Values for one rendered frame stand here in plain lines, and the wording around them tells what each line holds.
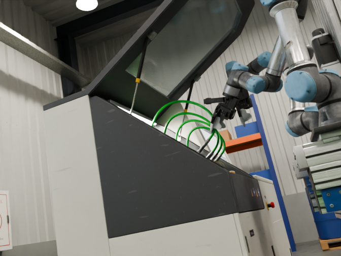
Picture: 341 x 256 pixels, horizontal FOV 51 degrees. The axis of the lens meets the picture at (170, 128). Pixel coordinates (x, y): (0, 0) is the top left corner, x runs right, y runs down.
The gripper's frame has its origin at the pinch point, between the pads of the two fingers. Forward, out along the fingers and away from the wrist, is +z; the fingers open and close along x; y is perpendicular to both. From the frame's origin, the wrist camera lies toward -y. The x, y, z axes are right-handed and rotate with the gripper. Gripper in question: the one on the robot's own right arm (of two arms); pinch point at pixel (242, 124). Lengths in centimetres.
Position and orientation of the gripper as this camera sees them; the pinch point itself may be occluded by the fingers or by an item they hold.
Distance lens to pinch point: 191.2
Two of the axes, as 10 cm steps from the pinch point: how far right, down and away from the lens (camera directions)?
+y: 9.0, -2.7, -3.3
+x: 3.9, 1.8, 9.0
